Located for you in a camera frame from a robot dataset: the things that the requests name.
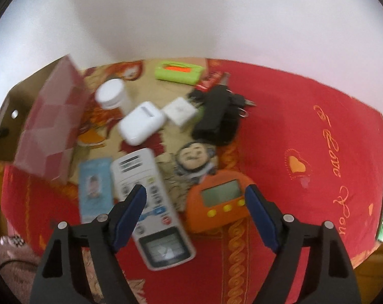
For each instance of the green orange tissue case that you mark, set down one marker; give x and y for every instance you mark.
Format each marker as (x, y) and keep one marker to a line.
(178, 72)

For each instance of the blue ID card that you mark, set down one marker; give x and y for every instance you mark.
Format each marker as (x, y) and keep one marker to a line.
(95, 189)

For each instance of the white earbuds case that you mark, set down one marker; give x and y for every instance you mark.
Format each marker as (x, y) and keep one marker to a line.
(141, 123)

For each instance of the red lighter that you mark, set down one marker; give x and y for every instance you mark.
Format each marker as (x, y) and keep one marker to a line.
(211, 80)

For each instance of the red floral bed blanket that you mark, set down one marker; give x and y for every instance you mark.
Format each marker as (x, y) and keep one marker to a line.
(271, 194)

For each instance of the white charger cube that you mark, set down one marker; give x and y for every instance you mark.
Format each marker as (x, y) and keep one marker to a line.
(180, 111)

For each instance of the black keys with ring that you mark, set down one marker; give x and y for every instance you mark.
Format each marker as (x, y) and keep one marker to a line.
(241, 103)

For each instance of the white round jar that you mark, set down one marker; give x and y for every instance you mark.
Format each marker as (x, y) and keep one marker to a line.
(113, 94)

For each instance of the orange digital timer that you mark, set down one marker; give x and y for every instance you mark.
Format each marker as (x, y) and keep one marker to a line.
(217, 201)

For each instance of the monkey figurine toy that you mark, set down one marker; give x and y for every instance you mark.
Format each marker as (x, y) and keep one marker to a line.
(196, 160)

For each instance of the white remote control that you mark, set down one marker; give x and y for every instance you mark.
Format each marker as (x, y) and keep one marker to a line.
(159, 234)

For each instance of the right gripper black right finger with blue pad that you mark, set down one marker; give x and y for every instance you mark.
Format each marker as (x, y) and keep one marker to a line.
(316, 250)

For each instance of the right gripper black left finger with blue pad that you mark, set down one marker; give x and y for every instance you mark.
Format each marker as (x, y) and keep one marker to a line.
(61, 275)

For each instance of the pink patterned cardboard box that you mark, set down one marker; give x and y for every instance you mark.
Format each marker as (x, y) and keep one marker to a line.
(42, 115)

